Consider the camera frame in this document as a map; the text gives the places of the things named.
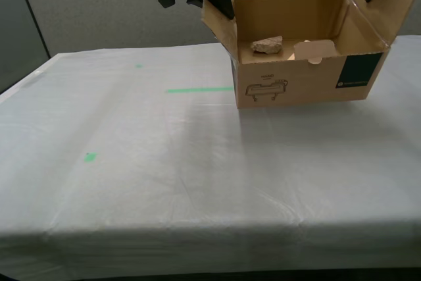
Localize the speckled granite rock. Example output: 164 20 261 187
250 35 284 55

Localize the cardboard box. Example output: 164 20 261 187
201 0 421 110

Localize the long green tape strip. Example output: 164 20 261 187
165 86 235 94

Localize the white table cover sheet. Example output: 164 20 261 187
0 33 421 278

